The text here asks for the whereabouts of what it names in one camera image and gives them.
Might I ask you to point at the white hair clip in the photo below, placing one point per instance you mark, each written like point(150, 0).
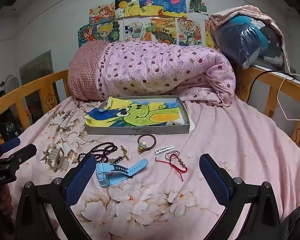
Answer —
point(163, 149)

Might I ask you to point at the frog crayon drawing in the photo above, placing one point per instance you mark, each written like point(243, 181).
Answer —
point(135, 115)

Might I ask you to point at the person's dark clothing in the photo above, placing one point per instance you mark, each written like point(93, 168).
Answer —
point(296, 222)

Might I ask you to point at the grey shallow box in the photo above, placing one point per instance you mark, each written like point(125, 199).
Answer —
point(140, 130)

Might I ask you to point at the light blue watch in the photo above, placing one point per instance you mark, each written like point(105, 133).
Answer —
point(107, 173)

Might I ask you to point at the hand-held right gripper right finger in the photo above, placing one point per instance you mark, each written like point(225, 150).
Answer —
point(215, 180)

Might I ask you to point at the wooden bed frame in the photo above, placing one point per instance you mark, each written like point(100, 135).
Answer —
point(257, 76)

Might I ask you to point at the group of wall drawings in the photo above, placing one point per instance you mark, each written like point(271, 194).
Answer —
point(155, 5)

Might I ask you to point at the blue white paper strip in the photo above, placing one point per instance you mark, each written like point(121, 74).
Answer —
point(103, 109)

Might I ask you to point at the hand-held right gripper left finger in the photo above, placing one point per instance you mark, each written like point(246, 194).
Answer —
point(81, 177)

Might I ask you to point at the pink apple print quilt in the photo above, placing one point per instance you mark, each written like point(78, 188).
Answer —
point(165, 65)

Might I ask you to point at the white cardboard sheet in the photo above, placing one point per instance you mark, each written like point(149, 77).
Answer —
point(192, 126)

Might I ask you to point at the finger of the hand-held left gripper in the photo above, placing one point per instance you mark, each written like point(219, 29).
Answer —
point(12, 144)
point(25, 153)

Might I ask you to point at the gold charm pendant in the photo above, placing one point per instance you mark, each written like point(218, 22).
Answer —
point(125, 152)

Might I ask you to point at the person's left hand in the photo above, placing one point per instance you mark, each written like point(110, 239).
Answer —
point(1, 205)

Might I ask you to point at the beige hair claw clip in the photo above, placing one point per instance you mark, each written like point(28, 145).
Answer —
point(55, 160)

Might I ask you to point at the pink floral bed sheet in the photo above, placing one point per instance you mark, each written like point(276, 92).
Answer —
point(240, 142)

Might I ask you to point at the grey door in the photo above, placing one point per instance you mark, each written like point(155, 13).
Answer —
point(37, 67)

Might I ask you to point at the red checkered pillow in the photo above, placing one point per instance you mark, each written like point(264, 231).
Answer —
point(85, 72)

